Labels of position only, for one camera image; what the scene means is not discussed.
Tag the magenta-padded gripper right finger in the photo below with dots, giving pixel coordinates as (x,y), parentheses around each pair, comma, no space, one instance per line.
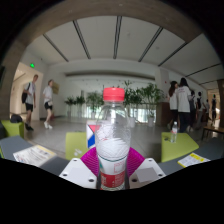
(146,173)

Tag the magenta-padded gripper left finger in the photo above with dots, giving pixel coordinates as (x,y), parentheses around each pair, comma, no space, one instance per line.
(78,173)

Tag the red-capped clear water bottle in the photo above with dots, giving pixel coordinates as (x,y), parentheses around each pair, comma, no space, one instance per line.
(112,156)

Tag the small clear water bottle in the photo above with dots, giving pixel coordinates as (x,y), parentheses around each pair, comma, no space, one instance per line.
(174,133)

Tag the large lime green table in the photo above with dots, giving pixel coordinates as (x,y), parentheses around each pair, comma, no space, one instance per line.
(75,143)

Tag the red blue white cube box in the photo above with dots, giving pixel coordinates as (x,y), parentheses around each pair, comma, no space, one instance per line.
(90,137)

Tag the small lime green table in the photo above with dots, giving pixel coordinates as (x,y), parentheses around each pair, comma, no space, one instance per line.
(178,148)

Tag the yellow and white booklet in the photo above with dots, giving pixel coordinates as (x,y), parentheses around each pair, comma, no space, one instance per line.
(193,160)

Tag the white printed magazine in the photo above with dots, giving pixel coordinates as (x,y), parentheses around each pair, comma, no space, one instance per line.
(33,155)

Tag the potted green plants group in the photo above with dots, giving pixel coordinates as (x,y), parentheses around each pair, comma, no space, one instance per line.
(95,100)

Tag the person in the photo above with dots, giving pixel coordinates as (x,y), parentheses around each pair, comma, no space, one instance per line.
(48,98)
(200,103)
(193,105)
(30,96)
(172,101)
(213,106)
(183,100)

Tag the lime green seat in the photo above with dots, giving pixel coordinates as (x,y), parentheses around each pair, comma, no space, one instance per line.
(13,129)

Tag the wooden bench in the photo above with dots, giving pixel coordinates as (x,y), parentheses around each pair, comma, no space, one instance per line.
(213,129)

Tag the black bag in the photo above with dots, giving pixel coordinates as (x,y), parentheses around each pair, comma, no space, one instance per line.
(16,118)

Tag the wooden shelf unit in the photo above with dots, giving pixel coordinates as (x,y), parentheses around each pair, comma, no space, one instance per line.
(221,103)

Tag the green exit sign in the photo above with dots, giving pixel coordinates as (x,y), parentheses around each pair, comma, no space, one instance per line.
(32,65)

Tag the yellowish wall plaque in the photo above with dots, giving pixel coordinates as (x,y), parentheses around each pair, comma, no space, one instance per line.
(56,87)

